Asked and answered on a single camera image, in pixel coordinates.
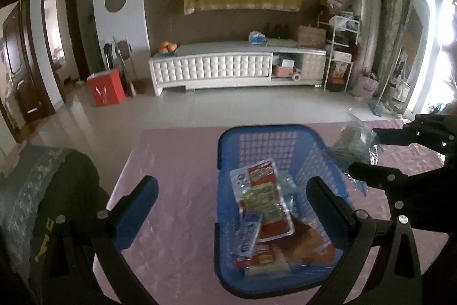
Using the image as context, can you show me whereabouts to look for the clear grey biscuit bag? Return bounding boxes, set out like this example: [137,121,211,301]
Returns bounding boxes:
[323,111,380,197]

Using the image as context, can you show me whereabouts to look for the white ring cookies bag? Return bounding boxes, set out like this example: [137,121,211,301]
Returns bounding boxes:
[282,228,336,266]

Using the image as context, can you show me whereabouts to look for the dark maroon snack packet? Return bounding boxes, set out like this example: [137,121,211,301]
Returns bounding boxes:
[291,215,314,244]

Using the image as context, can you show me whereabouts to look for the clear blue candy bag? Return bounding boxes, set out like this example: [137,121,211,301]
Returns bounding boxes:
[277,170,297,214]

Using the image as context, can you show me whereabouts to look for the green edged cracker pack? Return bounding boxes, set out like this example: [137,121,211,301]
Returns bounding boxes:
[244,256,290,278]

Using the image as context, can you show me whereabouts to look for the red orange snack packet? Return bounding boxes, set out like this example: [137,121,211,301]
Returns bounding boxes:
[234,243,284,269]

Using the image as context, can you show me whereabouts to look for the red white large snack pack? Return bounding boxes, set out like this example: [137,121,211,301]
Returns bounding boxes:
[229,159,294,243]

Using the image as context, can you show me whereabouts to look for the small blue wafer packet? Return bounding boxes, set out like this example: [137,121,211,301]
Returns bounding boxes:
[235,211,263,258]

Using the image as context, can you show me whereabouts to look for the white pink shopping bag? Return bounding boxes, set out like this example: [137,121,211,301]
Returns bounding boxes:
[351,73,379,99]

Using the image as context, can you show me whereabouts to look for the dark covered sofa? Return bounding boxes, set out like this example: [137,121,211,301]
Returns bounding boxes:
[1,144,111,304]

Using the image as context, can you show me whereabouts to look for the blue plastic basket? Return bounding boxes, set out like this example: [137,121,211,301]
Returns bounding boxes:
[214,125,349,300]

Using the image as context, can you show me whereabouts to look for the white metal shelf rack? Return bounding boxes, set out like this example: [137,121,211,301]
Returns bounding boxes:
[318,12,361,91]

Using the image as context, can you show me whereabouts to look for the white roll in cabinet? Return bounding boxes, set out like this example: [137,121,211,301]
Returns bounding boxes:
[292,73,301,81]

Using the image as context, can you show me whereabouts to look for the brown cardboard box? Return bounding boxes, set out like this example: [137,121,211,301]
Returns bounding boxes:
[296,25,326,49]

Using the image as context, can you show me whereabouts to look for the white tufted tv cabinet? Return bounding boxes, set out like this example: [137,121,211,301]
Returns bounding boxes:
[149,42,327,97]

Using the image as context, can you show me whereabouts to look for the silver standing air conditioner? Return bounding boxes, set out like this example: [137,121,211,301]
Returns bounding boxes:
[349,0,382,87]

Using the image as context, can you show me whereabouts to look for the dark wooden door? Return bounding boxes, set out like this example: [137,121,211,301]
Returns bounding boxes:
[1,2,45,124]

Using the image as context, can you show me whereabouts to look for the blue tissue box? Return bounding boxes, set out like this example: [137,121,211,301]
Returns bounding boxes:
[249,31,267,45]

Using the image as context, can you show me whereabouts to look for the oranges on plate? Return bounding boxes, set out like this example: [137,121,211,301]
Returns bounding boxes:
[158,41,178,55]

